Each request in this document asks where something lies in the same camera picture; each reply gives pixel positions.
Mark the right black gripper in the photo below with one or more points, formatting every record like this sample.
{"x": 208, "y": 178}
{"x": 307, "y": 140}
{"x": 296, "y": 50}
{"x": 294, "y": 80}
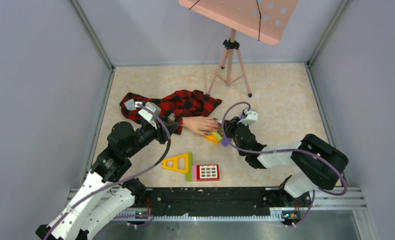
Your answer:
{"x": 228, "y": 126}

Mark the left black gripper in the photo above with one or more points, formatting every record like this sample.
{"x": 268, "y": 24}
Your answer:
{"x": 162, "y": 135}

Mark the nail polish bottle grey cap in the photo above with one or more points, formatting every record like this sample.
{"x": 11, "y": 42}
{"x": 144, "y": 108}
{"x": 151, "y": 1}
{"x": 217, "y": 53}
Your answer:
{"x": 171, "y": 119}

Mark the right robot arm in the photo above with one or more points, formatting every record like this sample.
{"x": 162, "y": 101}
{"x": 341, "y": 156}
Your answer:
{"x": 320, "y": 164}

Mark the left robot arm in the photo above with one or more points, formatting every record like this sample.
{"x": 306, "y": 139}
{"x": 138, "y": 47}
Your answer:
{"x": 83, "y": 217}

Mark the mannequin hand with painted nails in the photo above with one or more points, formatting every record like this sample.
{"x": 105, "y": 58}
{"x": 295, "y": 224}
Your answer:
{"x": 201, "y": 125}

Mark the purple toy microphone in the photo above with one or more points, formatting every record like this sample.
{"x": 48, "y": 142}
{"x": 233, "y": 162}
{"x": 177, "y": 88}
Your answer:
{"x": 225, "y": 142}

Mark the red black plaid shirt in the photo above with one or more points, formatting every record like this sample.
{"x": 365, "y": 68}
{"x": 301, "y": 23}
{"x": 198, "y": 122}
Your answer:
{"x": 183, "y": 103}

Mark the yellow triangle toy piece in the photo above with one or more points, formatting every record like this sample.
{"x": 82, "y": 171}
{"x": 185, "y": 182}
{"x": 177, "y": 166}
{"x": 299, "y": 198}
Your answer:
{"x": 179, "y": 163}

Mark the green toy plate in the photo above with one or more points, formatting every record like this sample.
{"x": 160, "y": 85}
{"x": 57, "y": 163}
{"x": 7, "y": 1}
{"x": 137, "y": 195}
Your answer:
{"x": 189, "y": 175}

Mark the red window toy block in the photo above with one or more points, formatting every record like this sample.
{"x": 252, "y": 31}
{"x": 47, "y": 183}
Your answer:
{"x": 205, "y": 173}

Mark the pink music stand tripod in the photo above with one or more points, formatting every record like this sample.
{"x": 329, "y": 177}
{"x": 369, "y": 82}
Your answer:
{"x": 225, "y": 66}

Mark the pink perforated stand tray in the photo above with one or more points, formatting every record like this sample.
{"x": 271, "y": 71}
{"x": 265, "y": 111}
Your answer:
{"x": 264, "y": 20}

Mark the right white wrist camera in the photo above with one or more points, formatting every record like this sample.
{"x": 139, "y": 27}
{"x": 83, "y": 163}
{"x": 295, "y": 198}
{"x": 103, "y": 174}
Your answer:
{"x": 248, "y": 116}

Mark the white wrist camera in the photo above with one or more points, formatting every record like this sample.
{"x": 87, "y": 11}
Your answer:
{"x": 149, "y": 112}
{"x": 248, "y": 116}

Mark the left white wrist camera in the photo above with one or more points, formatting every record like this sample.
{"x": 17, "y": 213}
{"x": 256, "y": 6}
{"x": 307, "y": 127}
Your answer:
{"x": 149, "y": 112}

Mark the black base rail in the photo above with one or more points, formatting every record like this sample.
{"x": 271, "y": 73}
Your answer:
{"x": 213, "y": 201}

